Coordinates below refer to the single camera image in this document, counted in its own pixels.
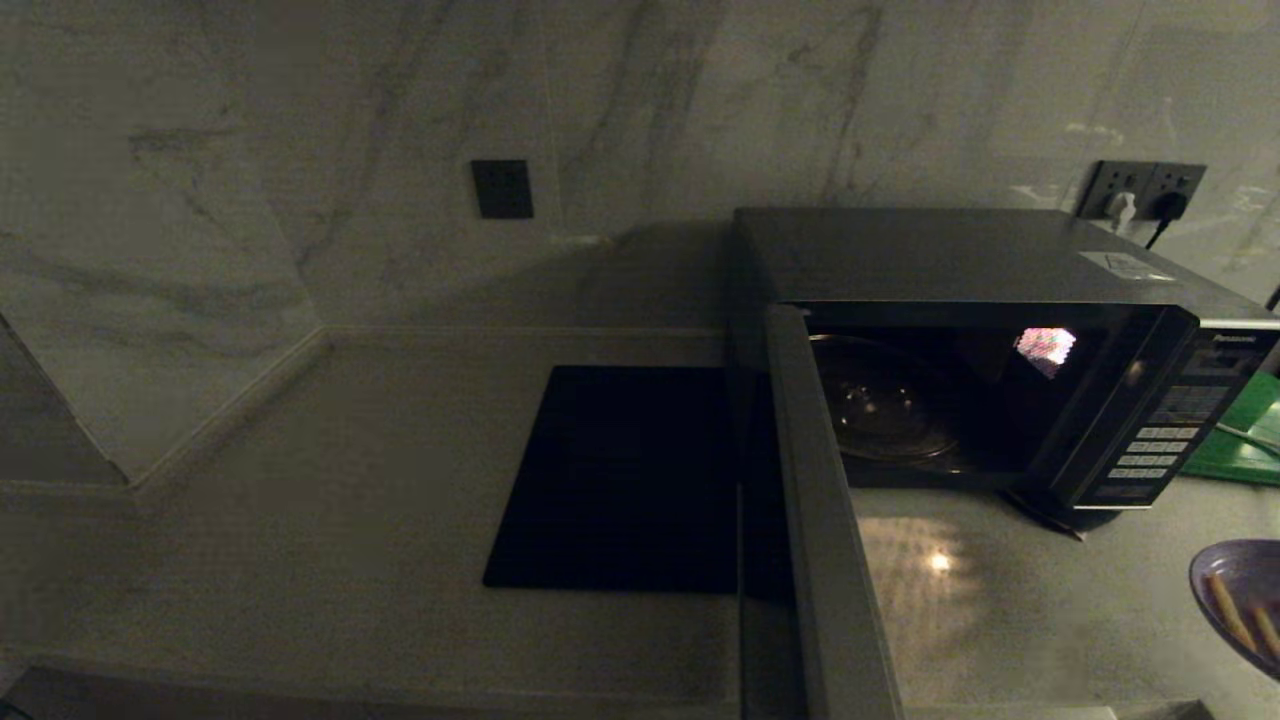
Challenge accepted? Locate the purple plate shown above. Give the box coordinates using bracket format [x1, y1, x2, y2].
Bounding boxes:
[1188, 540, 1280, 684]

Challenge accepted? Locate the silver black microwave oven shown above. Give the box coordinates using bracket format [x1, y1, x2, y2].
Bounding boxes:
[725, 207, 1280, 511]

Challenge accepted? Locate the black glass induction cooktop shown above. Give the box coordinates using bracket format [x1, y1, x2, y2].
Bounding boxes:
[483, 365, 773, 594]

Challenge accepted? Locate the green cutting board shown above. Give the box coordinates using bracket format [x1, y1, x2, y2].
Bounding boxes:
[1180, 372, 1280, 488]

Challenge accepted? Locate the grey double wall socket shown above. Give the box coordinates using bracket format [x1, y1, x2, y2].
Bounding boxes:
[1075, 162, 1207, 226]

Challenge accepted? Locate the white cable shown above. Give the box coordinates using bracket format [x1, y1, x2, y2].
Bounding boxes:
[1215, 422, 1280, 458]

